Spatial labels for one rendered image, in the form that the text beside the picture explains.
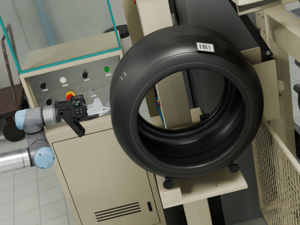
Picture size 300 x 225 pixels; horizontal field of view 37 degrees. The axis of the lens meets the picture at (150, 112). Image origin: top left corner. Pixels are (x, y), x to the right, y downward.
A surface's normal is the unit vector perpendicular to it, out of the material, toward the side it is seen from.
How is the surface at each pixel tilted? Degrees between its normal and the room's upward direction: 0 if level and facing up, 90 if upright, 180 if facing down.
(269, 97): 90
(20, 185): 0
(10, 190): 0
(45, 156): 90
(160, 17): 90
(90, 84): 90
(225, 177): 0
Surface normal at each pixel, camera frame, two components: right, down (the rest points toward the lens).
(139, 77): -0.48, -0.11
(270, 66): 0.11, 0.44
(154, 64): -0.32, -0.25
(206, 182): -0.22, -0.87
